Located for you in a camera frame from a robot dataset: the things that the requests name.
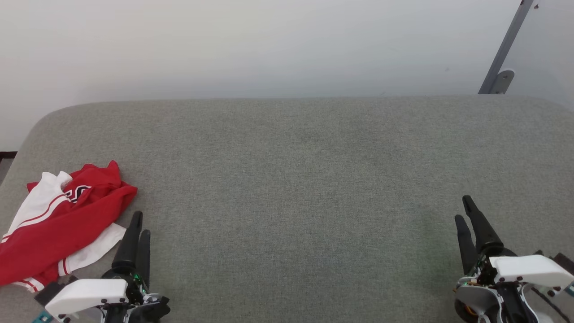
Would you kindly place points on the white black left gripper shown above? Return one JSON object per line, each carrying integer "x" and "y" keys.
{"x": 89, "y": 294}

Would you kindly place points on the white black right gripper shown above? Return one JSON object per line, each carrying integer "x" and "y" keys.
{"x": 524, "y": 269}

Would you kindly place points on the red and white shirt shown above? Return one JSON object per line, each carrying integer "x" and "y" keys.
{"x": 49, "y": 233}

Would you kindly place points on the grey slanted metal bar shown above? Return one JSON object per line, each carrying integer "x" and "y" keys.
{"x": 506, "y": 42}

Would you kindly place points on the black teal right wrist camera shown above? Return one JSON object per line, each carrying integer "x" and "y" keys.
{"x": 566, "y": 262}

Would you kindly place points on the black teal wrist camera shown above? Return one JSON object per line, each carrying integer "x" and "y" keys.
{"x": 566, "y": 262}
{"x": 50, "y": 291}

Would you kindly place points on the black teal left wrist camera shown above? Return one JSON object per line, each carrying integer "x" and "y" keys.
{"x": 50, "y": 291}

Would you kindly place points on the grey metal foot bracket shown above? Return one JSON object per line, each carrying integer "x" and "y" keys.
{"x": 503, "y": 80}

